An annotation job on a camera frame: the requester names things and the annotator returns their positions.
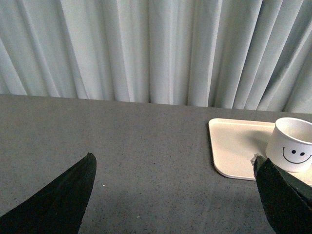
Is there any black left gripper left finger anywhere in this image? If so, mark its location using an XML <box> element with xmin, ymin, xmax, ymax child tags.
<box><xmin>0</xmin><ymin>153</ymin><xmax>97</xmax><ymax>234</ymax></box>

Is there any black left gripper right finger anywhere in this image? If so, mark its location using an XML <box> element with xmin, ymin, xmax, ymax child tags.
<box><xmin>251</xmin><ymin>154</ymin><xmax>312</xmax><ymax>234</ymax></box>

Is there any white smiley mug black handle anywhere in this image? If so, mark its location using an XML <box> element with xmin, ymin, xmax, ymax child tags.
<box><xmin>265</xmin><ymin>117</ymin><xmax>312</xmax><ymax>173</ymax></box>

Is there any pale grey curtain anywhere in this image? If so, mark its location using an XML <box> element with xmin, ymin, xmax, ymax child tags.
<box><xmin>0</xmin><ymin>0</ymin><xmax>312</xmax><ymax>113</ymax></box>

